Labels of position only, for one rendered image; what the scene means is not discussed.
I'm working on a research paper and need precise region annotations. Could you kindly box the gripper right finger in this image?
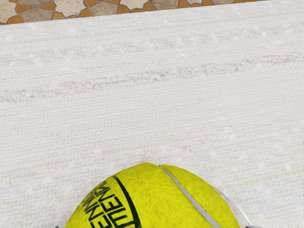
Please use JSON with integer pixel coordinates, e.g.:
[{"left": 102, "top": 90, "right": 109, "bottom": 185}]
[{"left": 234, "top": 204, "right": 254, "bottom": 228}]

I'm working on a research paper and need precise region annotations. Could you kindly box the yellow tennis ball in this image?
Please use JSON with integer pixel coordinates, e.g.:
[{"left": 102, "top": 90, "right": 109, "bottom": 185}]
[{"left": 63, "top": 161, "right": 242, "bottom": 228}]

